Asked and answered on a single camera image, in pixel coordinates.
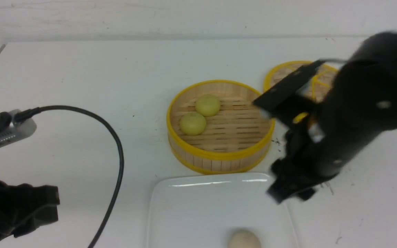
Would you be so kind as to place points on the yellow bamboo steamer basket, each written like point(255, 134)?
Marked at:
point(235, 140)

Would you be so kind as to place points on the yellow bamboo steamer lid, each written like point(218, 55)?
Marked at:
point(316, 89)

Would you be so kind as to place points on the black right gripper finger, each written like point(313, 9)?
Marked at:
point(282, 190)

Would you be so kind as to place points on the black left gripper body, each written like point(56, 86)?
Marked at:
point(24, 208)

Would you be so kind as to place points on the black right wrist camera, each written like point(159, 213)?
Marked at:
point(283, 101)

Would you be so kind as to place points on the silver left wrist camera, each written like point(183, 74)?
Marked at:
point(12, 131)

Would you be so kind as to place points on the white rectangular plate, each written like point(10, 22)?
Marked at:
point(204, 211)

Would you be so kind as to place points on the yellow steamed bun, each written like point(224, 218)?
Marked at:
point(208, 105)
point(193, 124)

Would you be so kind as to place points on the white steamed bun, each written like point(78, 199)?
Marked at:
point(243, 238)

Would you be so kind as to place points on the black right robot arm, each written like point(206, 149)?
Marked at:
point(323, 137)

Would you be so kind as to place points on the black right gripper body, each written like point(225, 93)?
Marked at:
point(301, 162)

